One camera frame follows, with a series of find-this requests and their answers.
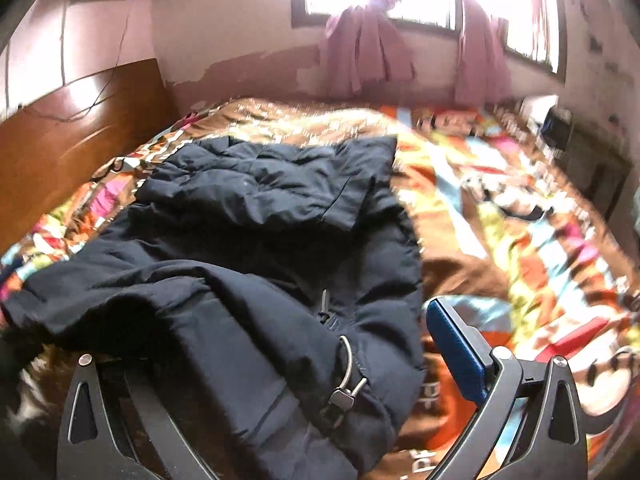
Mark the white paper on cabinet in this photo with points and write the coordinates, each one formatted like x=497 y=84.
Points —
x=536 y=108

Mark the pink curtain right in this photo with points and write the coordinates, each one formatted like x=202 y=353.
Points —
x=482 y=75

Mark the dark bedside cabinet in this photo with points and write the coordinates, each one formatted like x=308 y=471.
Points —
x=591 y=159

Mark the dark navy padded jacket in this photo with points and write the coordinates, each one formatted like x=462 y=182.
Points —
x=276 y=288

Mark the brown wooden headboard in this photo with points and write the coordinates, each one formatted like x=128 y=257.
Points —
x=54 y=145

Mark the pink curtain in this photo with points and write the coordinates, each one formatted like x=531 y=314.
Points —
x=482 y=75
x=361 y=46

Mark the pink curtain left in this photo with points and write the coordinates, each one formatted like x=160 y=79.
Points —
x=361 y=46

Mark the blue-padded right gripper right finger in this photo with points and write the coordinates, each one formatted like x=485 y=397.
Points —
x=549 y=443

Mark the brown colourful cartoon bedspread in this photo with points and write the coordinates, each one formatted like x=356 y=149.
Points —
x=504 y=239

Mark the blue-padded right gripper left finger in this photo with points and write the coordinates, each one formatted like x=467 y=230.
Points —
x=94 y=440

